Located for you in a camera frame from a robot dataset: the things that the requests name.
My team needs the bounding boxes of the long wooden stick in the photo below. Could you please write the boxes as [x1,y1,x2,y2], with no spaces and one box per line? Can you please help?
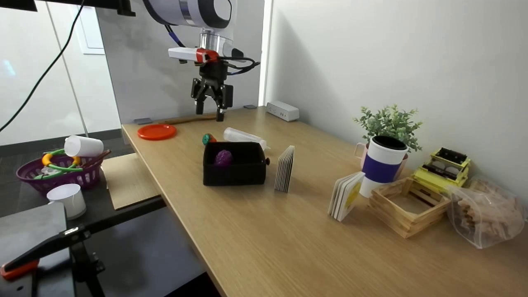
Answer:
[159,113,226,128]

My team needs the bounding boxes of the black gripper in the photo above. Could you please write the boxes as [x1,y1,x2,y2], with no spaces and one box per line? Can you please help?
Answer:
[190,58,235,124]

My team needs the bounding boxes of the stack of white cards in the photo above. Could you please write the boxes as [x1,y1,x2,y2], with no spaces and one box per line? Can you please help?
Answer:
[327,171,367,225]

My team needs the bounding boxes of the white mug blue band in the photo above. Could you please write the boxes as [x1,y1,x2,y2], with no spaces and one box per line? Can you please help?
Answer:
[353,136,409,200]

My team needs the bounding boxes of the yellow black toy block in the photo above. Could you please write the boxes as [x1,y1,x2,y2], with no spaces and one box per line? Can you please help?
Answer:
[411,146,474,194]

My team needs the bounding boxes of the thin black cable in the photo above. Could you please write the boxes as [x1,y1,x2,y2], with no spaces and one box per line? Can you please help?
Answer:
[0,0,88,136]

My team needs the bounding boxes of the orange tool handle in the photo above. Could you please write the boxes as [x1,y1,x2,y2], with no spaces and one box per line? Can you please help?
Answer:
[0,260,41,283]

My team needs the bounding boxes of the purple plastic basket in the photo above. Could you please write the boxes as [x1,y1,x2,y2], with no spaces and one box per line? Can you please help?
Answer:
[15,151,112,197]

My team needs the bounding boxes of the black fabric box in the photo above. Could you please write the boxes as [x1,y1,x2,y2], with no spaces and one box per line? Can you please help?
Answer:
[202,141,272,189]

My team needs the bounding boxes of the small green artificial plant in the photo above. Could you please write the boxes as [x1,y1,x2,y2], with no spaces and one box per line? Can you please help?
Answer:
[355,105,424,154]

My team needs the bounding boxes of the yellow green toy rings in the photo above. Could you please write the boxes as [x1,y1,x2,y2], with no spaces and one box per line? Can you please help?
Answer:
[33,148,84,182]

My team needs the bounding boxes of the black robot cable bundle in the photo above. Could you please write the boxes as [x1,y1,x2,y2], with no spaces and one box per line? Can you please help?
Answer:
[218,47,263,78]

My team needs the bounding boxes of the purple grape toy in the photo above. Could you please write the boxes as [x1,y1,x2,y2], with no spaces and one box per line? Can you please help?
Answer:
[215,149,235,169]

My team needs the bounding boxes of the white power socket box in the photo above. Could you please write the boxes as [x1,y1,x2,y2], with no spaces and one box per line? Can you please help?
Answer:
[266,101,301,124]

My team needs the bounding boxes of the wooden stick tray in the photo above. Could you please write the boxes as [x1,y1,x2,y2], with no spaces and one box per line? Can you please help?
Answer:
[368,176,452,240]

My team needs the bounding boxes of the grey flat pad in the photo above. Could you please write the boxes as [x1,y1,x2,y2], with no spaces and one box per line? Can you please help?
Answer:
[0,202,70,270]

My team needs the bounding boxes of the brown cardboard sheet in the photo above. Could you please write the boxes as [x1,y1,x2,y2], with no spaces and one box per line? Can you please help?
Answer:
[99,153,165,212]

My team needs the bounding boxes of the plastic bag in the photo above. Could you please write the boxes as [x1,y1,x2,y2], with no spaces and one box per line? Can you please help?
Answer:
[446,177,528,252]

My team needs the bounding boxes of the grey sponge block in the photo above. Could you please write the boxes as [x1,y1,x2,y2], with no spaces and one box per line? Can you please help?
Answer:
[272,144,297,194]

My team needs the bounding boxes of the orange plastic plate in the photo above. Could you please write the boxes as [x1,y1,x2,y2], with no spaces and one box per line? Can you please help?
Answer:
[136,124,178,143]

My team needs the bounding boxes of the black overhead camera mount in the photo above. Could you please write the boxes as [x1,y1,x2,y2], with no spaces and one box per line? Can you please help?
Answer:
[0,0,137,19]

